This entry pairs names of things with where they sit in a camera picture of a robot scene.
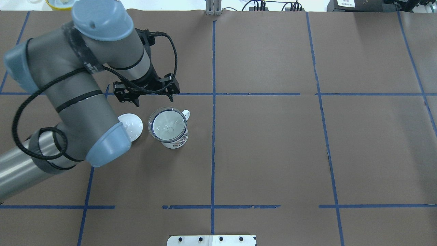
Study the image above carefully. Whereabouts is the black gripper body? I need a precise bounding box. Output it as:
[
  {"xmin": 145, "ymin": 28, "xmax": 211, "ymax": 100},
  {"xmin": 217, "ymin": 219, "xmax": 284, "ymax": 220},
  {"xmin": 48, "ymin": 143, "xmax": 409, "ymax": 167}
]
[{"xmin": 113, "ymin": 73, "xmax": 181, "ymax": 103}]

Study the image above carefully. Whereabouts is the clear plastic funnel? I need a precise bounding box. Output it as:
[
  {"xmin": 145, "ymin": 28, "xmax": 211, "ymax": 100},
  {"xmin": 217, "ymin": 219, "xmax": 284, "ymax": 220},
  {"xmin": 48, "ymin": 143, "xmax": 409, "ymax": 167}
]
[{"xmin": 148, "ymin": 107, "xmax": 188, "ymax": 143}]

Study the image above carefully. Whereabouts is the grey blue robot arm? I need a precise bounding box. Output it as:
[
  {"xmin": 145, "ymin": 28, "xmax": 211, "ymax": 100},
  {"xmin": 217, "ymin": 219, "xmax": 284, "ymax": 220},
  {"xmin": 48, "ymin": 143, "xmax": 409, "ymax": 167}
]
[{"xmin": 1, "ymin": 0, "xmax": 180, "ymax": 203}]

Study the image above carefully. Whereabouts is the white ceramic lid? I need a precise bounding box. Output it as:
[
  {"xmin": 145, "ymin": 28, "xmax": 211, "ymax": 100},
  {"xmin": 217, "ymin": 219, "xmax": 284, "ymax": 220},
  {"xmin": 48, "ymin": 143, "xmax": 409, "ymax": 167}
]
[{"xmin": 118, "ymin": 113, "xmax": 143, "ymax": 142}]

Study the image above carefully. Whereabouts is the white enamel mug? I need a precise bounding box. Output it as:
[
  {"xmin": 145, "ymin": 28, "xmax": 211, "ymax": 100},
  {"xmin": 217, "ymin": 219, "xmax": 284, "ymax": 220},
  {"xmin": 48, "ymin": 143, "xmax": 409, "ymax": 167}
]
[{"xmin": 151, "ymin": 109, "xmax": 191, "ymax": 149}]

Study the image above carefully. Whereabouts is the yellow tape roll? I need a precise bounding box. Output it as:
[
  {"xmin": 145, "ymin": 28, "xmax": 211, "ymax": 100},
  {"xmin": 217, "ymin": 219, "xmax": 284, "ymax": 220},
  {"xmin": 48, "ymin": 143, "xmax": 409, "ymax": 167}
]
[{"xmin": 45, "ymin": 0, "xmax": 76, "ymax": 11}]

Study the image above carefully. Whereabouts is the black electronics box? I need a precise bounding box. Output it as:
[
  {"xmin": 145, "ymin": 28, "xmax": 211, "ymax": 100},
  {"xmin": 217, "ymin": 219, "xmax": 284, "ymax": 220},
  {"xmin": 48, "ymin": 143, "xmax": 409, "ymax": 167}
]
[{"xmin": 326, "ymin": 0, "xmax": 397, "ymax": 13}]

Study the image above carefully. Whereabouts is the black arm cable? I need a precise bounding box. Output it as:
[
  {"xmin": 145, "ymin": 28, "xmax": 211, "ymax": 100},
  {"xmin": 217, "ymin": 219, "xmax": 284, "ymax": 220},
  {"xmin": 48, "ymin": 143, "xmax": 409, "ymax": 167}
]
[{"xmin": 12, "ymin": 30, "xmax": 179, "ymax": 160}]

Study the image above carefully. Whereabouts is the aluminium frame post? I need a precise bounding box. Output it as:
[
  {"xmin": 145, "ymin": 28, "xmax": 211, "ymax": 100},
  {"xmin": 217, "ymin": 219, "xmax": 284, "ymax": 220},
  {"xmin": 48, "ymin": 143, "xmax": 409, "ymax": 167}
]
[{"xmin": 205, "ymin": 0, "xmax": 223, "ymax": 16}]

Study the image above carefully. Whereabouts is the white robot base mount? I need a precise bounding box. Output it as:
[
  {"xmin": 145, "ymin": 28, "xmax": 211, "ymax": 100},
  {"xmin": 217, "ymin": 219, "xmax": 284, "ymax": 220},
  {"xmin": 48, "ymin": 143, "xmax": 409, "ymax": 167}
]
[{"xmin": 166, "ymin": 235, "xmax": 257, "ymax": 246}]

